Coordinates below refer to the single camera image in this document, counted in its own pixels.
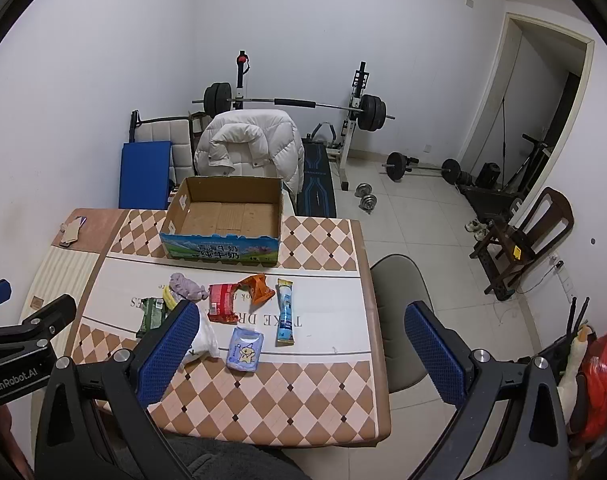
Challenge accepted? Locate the person's left forearm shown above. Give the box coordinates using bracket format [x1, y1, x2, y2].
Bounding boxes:
[0, 405, 34, 480]

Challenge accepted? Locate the white quilted folding chair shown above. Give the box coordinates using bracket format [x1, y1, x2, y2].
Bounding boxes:
[130, 110, 194, 181]

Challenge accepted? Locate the orange packet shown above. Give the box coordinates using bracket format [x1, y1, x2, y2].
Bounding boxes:
[238, 273, 275, 307]

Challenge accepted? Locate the blue tube packet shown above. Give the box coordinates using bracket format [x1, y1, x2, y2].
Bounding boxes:
[276, 278, 297, 347]

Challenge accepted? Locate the grey chair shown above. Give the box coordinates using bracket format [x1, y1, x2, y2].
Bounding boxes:
[370, 254, 447, 393]

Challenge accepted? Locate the racked barbell with plates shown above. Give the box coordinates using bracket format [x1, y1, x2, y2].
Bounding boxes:
[192, 82, 397, 132]

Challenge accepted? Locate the light blue tissue pack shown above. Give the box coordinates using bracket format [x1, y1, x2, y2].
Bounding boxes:
[226, 326, 264, 374]

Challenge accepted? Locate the black kick scooter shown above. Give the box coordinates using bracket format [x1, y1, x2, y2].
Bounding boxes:
[503, 132, 554, 193]

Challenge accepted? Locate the white puffer jacket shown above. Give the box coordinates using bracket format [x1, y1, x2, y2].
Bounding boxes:
[194, 109, 305, 196]

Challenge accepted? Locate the purple grey cloth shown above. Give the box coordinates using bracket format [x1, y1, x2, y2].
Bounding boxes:
[170, 272, 208, 302]

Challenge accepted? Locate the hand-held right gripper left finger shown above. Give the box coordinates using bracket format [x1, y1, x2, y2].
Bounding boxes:
[34, 300, 201, 480]

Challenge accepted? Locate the checkered printed tablecloth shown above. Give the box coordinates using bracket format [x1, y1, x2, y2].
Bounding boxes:
[66, 208, 391, 448]

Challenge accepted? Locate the white bench press rack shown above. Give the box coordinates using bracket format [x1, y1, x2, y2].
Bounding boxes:
[228, 51, 371, 192]

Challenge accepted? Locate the dark wooden chair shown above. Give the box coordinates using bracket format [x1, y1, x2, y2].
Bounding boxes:
[468, 187, 575, 302]

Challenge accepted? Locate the white wall power strip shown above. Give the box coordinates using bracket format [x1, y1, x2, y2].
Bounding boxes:
[551, 255, 574, 303]

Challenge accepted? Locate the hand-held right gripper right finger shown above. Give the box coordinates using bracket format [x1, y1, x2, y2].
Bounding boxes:
[404, 301, 569, 480]

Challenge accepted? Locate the black blue weight bench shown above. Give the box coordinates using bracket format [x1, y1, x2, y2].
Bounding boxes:
[296, 137, 338, 218]

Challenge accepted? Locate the cardboard scrap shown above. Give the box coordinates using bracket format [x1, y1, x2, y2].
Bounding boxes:
[58, 216, 87, 247]

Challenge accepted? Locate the black low platform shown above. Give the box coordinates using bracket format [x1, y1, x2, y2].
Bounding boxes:
[461, 185, 524, 226]

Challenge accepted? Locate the green packet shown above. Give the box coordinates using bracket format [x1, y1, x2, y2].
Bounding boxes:
[136, 296, 170, 339]

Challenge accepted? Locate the red bag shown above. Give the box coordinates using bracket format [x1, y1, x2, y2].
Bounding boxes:
[578, 325, 607, 443]

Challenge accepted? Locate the floor barbell with plates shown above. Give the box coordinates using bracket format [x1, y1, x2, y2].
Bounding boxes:
[382, 151, 461, 184]

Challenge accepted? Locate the blue folded mat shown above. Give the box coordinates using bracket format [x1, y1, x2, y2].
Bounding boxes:
[119, 141, 173, 210]

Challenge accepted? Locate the person's dark grey clothing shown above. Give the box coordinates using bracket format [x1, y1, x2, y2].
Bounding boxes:
[163, 432, 309, 480]

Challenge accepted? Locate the red packet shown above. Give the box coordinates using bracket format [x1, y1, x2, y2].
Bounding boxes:
[207, 283, 240, 323]

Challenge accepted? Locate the long black bar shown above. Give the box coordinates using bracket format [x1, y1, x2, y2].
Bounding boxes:
[501, 92, 509, 183]

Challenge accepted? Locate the white door frame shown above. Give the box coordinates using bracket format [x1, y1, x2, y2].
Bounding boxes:
[463, 11, 595, 196]

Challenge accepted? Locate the black router with antennas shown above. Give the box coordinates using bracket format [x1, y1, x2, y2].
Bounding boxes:
[533, 296, 591, 376]

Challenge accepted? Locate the white goose plush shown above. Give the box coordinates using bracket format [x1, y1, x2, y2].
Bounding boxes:
[556, 325, 597, 431]

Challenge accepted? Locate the white pillow pouch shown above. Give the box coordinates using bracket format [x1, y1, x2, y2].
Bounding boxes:
[180, 307, 220, 373]

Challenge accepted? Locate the printed cardboard box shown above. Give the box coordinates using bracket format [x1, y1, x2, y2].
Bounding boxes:
[159, 176, 284, 267]

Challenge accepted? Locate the black cylinder speaker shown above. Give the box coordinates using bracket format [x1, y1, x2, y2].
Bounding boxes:
[476, 162, 501, 188]

